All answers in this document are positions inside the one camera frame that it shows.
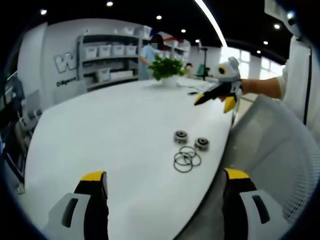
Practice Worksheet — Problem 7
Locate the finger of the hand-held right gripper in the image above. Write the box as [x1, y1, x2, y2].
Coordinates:
[222, 95, 239, 115]
[193, 83, 233, 106]

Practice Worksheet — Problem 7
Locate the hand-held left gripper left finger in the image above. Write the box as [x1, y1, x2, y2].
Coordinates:
[41, 170, 110, 240]

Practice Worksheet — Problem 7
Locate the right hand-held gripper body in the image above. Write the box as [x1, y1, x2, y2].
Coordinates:
[214, 56, 245, 100]

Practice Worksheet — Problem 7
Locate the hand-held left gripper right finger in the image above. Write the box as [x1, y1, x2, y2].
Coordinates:
[222, 167, 292, 240]

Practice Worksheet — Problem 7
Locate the metal wheel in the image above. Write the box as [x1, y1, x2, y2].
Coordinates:
[193, 136, 211, 150]
[172, 130, 189, 144]

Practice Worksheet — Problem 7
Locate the black rubber ring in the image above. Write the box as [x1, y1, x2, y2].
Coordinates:
[183, 154, 202, 167]
[179, 146, 196, 159]
[173, 152, 194, 174]

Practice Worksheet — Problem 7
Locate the person's right forearm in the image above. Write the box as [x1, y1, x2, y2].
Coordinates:
[241, 75, 288, 100]

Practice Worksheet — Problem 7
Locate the green potted plant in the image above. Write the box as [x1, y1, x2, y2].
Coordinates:
[147, 54, 187, 87]

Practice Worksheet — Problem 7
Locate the white mesh chair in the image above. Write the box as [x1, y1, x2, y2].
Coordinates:
[228, 94, 316, 227]

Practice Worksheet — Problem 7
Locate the white table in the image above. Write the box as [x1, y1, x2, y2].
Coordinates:
[23, 76, 235, 240]

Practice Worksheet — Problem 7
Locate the grey shelf with white bins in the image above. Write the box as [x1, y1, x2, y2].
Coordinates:
[76, 32, 144, 92]

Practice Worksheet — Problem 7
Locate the black strap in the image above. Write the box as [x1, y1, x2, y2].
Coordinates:
[302, 46, 314, 126]

